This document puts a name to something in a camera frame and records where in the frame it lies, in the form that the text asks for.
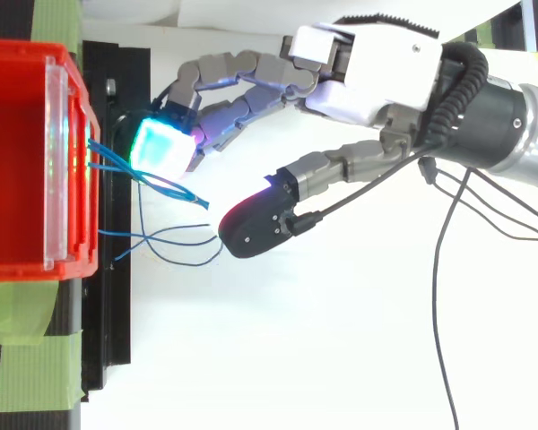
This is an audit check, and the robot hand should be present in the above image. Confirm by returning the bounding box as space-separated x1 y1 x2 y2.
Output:
127 13 445 261

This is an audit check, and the black coiled cable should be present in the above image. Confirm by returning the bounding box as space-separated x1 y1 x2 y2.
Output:
423 42 490 149

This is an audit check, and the red bin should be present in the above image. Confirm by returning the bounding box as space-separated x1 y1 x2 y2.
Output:
0 38 101 283

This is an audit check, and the blue cable bundle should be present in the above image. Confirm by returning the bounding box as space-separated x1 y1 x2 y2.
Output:
87 137 225 268

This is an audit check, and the thin black cable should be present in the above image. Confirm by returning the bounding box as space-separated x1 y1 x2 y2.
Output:
291 150 538 430

